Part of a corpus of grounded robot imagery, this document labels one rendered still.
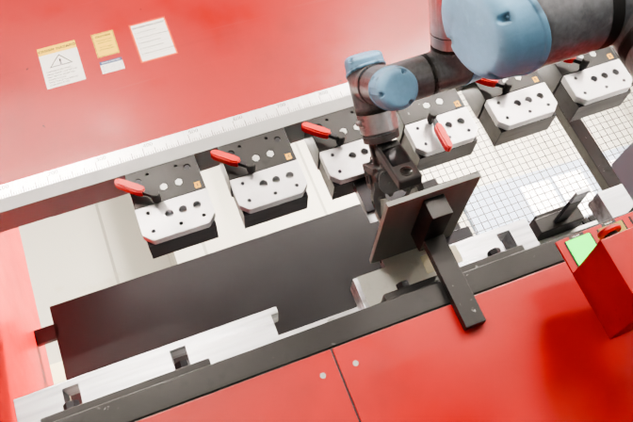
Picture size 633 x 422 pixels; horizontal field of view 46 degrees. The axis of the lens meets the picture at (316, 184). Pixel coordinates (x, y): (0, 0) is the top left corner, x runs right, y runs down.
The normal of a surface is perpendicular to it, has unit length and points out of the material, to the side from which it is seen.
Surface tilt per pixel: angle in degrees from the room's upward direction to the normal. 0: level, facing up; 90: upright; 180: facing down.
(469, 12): 97
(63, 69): 90
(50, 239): 90
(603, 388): 90
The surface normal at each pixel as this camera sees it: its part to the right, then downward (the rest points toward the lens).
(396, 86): 0.26, 0.20
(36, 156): 0.04, -0.46
